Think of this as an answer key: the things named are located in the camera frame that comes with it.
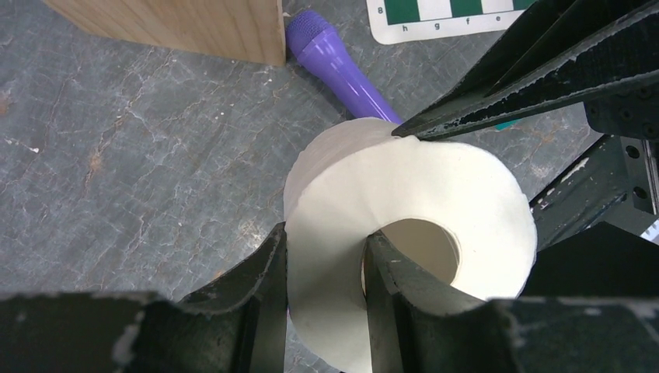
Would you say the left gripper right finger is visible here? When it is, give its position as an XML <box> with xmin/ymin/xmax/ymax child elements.
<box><xmin>364</xmin><ymin>232</ymin><xmax>658</xmax><ymax>372</ymax></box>

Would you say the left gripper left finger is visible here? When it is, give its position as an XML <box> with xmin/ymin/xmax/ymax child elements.
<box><xmin>1</xmin><ymin>224</ymin><xmax>287</xmax><ymax>372</ymax></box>

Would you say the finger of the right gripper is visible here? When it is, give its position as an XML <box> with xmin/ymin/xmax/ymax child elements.
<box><xmin>393</xmin><ymin>1</ymin><xmax>658</xmax><ymax>141</ymax></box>

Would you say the white toilet roll front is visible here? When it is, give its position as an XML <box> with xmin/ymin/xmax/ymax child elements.
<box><xmin>284</xmin><ymin>118</ymin><xmax>537</xmax><ymax>372</ymax></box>

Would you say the wooden shelf unit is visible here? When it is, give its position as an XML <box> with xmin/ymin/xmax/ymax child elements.
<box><xmin>46</xmin><ymin>0</ymin><xmax>286</xmax><ymax>66</ymax></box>

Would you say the teal small block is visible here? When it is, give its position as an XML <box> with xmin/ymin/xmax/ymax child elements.
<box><xmin>495</xmin><ymin>120</ymin><xmax>518</xmax><ymax>131</ymax></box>

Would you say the green white chessboard mat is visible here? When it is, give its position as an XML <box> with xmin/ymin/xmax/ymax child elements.
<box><xmin>366</xmin><ymin>0</ymin><xmax>535</xmax><ymax>45</ymax></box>

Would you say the purple toy microphone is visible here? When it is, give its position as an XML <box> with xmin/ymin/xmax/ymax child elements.
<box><xmin>285</xmin><ymin>10</ymin><xmax>403</xmax><ymax>124</ymax></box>

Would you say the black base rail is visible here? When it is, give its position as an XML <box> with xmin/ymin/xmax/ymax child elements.
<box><xmin>530</xmin><ymin>135</ymin><xmax>657</xmax><ymax>250</ymax></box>

